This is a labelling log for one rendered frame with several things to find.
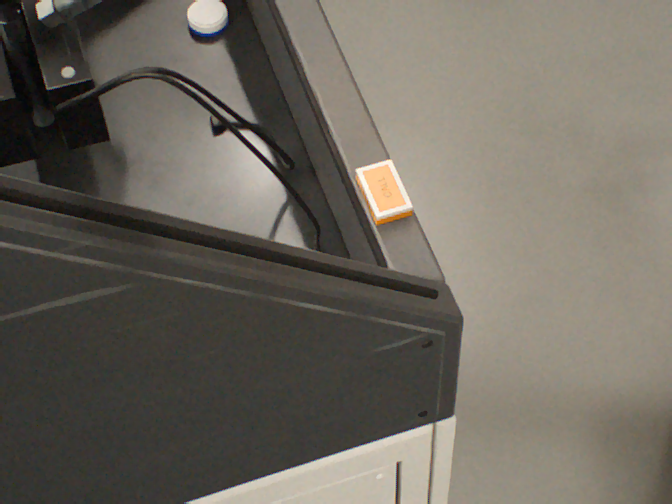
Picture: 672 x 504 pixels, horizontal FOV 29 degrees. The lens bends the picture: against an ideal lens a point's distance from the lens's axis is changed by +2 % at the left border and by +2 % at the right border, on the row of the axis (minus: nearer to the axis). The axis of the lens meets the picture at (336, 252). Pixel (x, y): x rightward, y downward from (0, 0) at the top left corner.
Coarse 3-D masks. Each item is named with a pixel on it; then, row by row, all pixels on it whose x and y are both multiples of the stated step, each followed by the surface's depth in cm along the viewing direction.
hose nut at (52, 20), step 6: (42, 0) 90; (48, 0) 90; (36, 6) 91; (42, 6) 90; (48, 6) 90; (54, 6) 90; (42, 12) 90; (48, 12) 90; (54, 12) 90; (42, 18) 90; (48, 18) 90; (54, 18) 90; (60, 18) 90; (66, 18) 91; (48, 24) 91; (54, 24) 91; (60, 24) 91
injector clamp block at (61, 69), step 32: (32, 0) 109; (32, 32) 107; (64, 32) 107; (0, 64) 105; (64, 64) 105; (0, 96) 103; (64, 96) 105; (96, 96) 106; (0, 128) 106; (64, 128) 108; (96, 128) 109; (0, 160) 109
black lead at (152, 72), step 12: (132, 72) 99; (144, 72) 99; (156, 72) 99; (168, 72) 100; (108, 84) 100; (120, 84) 100; (180, 84) 99; (192, 84) 101; (84, 96) 102; (192, 96) 100; (60, 108) 105; (228, 108) 105; (216, 120) 120; (240, 120) 107; (240, 132) 104; (264, 132) 120; (276, 144) 119; (288, 156) 114; (288, 168) 117; (300, 204) 110; (312, 216) 111
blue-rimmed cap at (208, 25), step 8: (200, 0) 128; (208, 0) 128; (216, 0) 128; (192, 8) 127; (200, 8) 127; (208, 8) 127; (216, 8) 127; (224, 8) 127; (192, 16) 127; (200, 16) 127; (208, 16) 127; (216, 16) 127; (224, 16) 127; (192, 24) 127; (200, 24) 126; (208, 24) 126; (216, 24) 126; (224, 24) 127; (200, 32) 127; (208, 32) 127; (216, 32) 127
